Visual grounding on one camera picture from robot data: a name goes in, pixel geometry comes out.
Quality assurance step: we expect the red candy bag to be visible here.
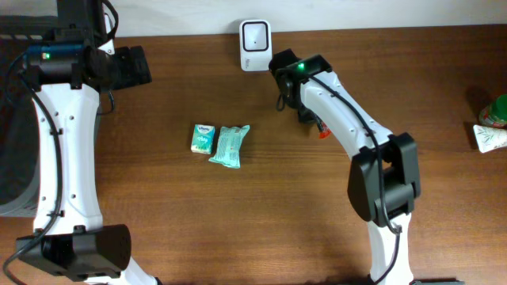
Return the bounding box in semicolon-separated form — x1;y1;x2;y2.
315;117;332;139

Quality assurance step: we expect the teal wet wipes pack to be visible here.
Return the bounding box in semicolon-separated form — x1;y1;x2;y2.
208;125;250;169

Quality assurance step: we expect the small teal tissue pack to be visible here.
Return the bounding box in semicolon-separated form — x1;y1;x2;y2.
190;124;215;154

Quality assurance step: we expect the white cream tube gold cap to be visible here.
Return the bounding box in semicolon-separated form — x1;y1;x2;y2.
473;125;507;154

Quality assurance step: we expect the green lid jar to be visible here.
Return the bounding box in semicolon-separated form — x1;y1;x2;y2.
478;94;507;128

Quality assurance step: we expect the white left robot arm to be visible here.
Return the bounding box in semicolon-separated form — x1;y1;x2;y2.
14;1;158;284

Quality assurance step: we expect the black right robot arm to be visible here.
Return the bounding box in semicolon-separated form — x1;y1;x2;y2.
269;49;421;284

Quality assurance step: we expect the white barcode scanner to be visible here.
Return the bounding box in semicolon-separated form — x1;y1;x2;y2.
239;19;273;72

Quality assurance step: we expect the dark grey plastic basket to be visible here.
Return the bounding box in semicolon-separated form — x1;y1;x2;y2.
1;16;58;218

